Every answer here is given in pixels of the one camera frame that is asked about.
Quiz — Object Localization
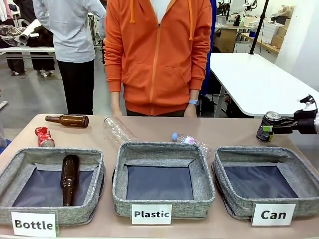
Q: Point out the stacked cardboard boxes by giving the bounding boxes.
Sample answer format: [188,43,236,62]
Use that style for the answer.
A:
[270,17,292,49]

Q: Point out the black crushed drink can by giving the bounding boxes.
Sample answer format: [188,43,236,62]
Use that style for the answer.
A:
[256,111,280,143]

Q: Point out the black stand pole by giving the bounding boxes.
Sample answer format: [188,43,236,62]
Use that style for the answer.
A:
[249,0,270,55]

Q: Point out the white paper roll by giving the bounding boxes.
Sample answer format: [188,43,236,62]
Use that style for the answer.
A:
[13,19,42,47]

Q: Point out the wooden workbench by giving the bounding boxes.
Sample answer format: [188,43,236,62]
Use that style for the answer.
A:
[240,31,281,56]

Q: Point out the person's right hand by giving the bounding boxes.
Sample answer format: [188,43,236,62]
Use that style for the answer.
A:
[111,104,124,117]

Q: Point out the person in grey sweatshirt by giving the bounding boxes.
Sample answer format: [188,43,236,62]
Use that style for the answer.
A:
[32,0,107,116]

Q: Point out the person's left hand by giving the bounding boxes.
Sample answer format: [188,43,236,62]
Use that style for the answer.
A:
[183,104,198,118]

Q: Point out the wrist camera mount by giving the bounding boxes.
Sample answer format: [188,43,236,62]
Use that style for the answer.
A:
[300,94,318,112]

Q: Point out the white Plastic label card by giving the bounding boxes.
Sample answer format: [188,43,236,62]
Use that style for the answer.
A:
[131,204,173,226]

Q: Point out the large white table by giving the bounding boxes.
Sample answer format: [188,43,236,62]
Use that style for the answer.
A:
[208,52,319,119]

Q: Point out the small blue-capped plastic bottle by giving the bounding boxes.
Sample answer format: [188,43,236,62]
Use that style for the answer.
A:
[171,132,212,157]

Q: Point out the person in orange hoodie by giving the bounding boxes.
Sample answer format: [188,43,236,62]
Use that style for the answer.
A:
[103,0,213,118]

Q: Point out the brown glass beer bottle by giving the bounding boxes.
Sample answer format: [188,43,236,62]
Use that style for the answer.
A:
[60,154,81,207]
[45,114,90,129]

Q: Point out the brown cardboard box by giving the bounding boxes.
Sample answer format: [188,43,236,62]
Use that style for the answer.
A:
[214,28,237,53]

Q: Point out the grey basket labelled Can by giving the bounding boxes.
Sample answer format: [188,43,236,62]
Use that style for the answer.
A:
[212,146,319,221]

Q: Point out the person's right forearm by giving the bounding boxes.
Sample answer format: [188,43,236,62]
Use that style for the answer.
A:
[110,91,123,106]

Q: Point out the white Can label card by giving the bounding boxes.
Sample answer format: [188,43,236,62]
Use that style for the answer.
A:
[251,203,297,227]

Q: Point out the grey basket labelled Plastic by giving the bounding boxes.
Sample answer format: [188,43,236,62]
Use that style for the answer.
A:
[112,141,216,221]

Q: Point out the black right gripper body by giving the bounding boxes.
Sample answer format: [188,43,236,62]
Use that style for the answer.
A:
[293,109,319,135]

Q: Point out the grey basket labelled Bottle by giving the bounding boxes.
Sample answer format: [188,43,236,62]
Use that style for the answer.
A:
[0,147,106,226]

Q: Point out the large clear plastic bottle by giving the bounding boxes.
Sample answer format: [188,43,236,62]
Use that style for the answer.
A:
[103,115,138,148]

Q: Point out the blue panel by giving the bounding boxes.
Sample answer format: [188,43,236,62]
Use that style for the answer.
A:
[201,0,216,96]

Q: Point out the red crushed drink can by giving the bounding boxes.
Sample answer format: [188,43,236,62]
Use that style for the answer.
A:
[34,126,55,148]

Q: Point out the white Bottle label card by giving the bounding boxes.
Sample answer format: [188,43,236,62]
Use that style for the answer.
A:
[10,210,59,238]

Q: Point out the white table with clothes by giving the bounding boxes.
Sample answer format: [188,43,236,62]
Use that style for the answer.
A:
[0,46,56,54]

